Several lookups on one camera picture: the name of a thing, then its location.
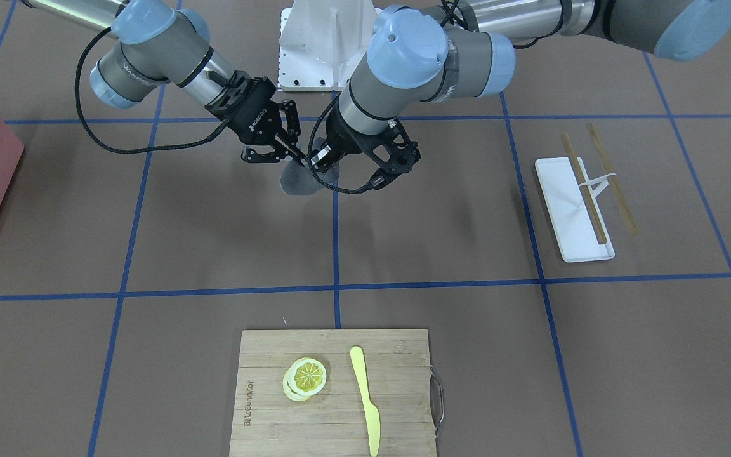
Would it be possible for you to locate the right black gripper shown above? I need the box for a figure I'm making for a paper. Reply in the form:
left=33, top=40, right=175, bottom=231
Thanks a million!
left=206, top=70, right=306, bottom=167

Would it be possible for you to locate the grey and pink cloth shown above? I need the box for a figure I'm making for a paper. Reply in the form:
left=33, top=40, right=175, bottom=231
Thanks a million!
left=280, top=154, right=340, bottom=196

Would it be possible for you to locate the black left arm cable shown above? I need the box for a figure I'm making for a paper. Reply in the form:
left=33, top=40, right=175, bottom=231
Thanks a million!
left=305, top=95, right=398, bottom=195

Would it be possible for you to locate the inner wooden rack bar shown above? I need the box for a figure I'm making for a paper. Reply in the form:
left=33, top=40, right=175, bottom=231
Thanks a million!
left=560, top=133, right=607, bottom=245

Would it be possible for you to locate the bottom lemon slice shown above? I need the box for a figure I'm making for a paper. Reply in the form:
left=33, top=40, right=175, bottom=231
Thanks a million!
left=282, top=358, right=327, bottom=402

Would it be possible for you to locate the top lemon slice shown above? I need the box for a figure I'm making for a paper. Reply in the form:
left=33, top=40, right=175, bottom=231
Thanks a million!
left=287, top=357, right=327, bottom=396

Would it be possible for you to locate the bamboo cutting board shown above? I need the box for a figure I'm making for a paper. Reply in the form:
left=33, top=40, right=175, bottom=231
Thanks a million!
left=229, top=329, right=437, bottom=456

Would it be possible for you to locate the white rack connector piece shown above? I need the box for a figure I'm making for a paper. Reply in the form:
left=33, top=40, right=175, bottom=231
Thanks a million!
left=578, top=173, right=617, bottom=199

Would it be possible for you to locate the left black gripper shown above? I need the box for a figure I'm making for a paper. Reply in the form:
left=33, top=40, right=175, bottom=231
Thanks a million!
left=324, top=117, right=421, bottom=191

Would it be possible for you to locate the white rectangular tray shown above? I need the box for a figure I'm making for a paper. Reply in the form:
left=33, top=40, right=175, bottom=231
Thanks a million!
left=536, top=157, right=616, bottom=263

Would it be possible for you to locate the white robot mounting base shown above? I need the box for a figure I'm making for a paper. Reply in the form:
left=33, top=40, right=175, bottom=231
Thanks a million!
left=277, top=1, right=381, bottom=92

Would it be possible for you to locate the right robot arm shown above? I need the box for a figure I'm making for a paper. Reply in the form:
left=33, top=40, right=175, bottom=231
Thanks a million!
left=25, top=1, right=303, bottom=164

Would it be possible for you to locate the lemon slice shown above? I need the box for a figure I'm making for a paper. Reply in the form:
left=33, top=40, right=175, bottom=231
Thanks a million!
left=282, top=358, right=327, bottom=402
left=287, top=357, right=327, bottom=396

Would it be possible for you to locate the yellow plastic knife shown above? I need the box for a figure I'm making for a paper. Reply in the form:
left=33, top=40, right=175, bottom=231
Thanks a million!
left=349, top=345, right=382, bottom=456

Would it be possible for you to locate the outer wooden rack bar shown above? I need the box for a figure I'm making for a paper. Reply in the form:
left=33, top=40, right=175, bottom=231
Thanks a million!
left=586, top=123, right=639, bottom=236

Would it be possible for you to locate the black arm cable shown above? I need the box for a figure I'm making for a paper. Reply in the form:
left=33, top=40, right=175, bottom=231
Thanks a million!
left=74, top=25, right=233, bottom=155
left=305, top=95, right=398, bottom=195

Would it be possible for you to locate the wooden rack bar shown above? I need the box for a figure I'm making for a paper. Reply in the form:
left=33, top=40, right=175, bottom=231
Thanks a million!
left=586, top=123, right=639, bottom=236
left=560, top=133, right=607, bottom=245

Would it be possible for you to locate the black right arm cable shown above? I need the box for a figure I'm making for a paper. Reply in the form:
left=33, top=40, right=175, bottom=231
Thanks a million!
left=74, top=25, right=233, bottom=155

